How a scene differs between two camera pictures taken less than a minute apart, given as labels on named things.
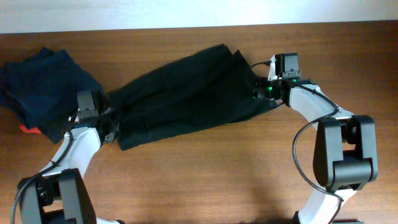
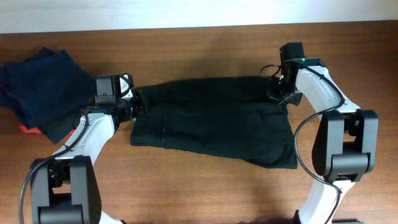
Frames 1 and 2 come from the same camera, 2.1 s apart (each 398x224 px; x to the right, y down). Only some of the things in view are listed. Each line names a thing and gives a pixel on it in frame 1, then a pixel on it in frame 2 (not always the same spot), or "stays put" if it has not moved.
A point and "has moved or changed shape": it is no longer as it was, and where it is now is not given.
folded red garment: (34, 130) stays put
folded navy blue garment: (41, 90) stays put
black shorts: (215, 85) has moved or changed shape
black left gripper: (111, 111) -> (141, 103)
